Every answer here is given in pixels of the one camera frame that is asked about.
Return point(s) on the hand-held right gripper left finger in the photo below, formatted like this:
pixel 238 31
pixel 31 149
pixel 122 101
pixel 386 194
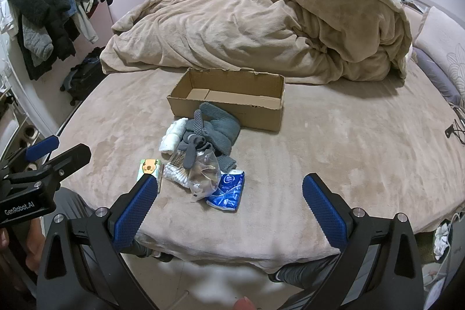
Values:
pixel 133 212

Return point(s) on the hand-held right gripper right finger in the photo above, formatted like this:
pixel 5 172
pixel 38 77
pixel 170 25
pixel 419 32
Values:
pixel 324 212

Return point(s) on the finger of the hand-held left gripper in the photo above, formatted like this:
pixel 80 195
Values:
pixel 71 159
pixel 43 146

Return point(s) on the bear print tissue pack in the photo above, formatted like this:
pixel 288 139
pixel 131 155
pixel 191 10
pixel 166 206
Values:
pixel 148 166

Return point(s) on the cotton swab bag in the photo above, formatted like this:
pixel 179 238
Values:
pixel 176 171

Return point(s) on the clear plastic bag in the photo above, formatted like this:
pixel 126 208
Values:
pixel 204 172

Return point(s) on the dark grey sock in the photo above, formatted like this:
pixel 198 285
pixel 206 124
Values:
pixel 190 150

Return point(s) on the white sock pair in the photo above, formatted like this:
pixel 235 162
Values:
pixel 173 137

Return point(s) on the blue tissue pack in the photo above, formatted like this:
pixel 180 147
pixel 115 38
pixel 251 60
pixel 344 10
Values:
pixel 227 192

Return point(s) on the grey dotted sole sock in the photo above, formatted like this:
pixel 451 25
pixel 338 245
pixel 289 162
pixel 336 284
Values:
pixel 198 121

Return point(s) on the brown cardboard box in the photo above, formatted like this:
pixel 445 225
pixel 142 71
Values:
pixel 262 118

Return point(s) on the grey fuzzy sock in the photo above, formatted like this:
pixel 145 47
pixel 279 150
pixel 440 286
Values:
pixel 218 128

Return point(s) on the person's left forearm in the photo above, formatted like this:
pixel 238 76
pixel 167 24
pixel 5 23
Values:
pixel 32 237

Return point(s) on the person's dark shoe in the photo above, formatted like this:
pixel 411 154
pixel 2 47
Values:
pixel 154 253

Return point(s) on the white metal rack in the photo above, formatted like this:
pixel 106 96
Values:
pixel 14 106

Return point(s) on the person's grey pants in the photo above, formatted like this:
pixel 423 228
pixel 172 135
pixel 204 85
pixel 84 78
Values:
pixel 74 210

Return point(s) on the bed with beige sheet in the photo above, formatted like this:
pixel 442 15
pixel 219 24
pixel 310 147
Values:
pixel 345 157

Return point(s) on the black backpack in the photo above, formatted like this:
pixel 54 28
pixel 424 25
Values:
pixel 84 77

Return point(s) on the grey hanging garment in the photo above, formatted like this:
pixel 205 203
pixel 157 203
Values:
pixel 34 41

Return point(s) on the white cloth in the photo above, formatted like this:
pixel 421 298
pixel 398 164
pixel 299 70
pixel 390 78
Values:
pixel 441 241

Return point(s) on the black fleece jacket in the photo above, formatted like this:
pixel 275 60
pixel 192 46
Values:
pixel 40 1

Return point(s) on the beige hanging shirt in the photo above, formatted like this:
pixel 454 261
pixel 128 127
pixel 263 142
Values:
pixel 84 5

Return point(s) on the grey pillow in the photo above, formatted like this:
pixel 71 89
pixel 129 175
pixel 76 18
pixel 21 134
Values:
pixel 434 74

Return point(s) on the beige fleece duvet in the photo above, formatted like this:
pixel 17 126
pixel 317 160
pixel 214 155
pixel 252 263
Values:
pixel 254 26

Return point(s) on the white patterned pillow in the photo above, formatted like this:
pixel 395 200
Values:
pixel 441 41

